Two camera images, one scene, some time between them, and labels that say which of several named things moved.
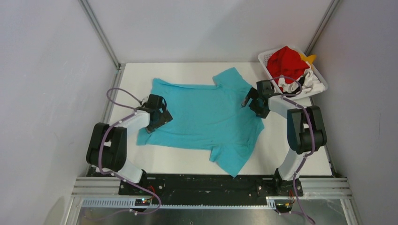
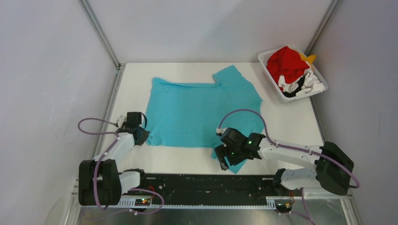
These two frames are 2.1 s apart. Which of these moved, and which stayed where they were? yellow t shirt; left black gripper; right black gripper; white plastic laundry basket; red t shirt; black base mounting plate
Moved: right black gripper; left black gripper
Stayed: black base mounting plate; red t shirt; white plastic laundry basket; yellow t shirt
